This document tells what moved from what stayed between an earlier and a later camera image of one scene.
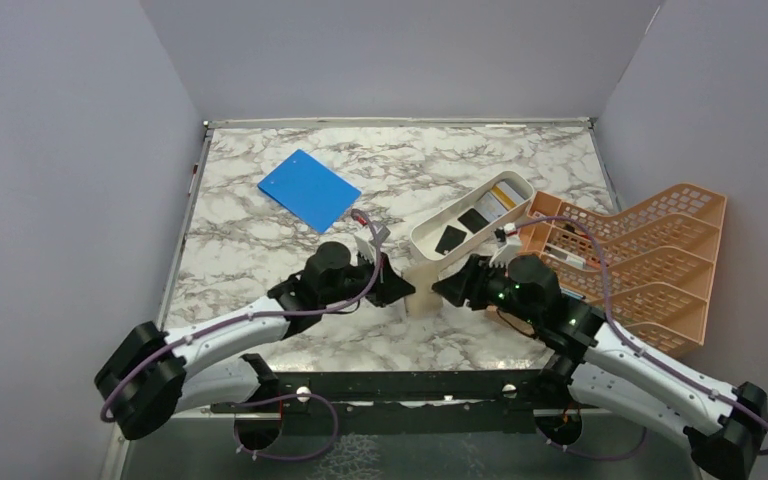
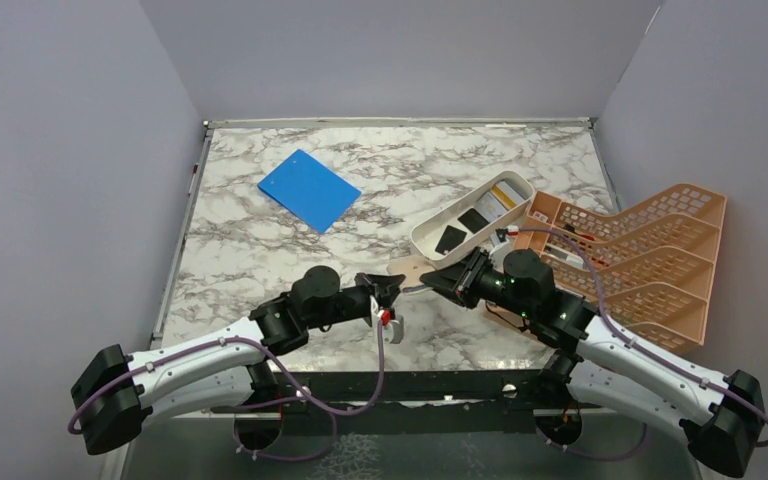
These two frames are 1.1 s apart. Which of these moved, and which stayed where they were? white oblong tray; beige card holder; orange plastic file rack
Moved: beige card holder
Stayed: white oblong tray; orange plastic file rack
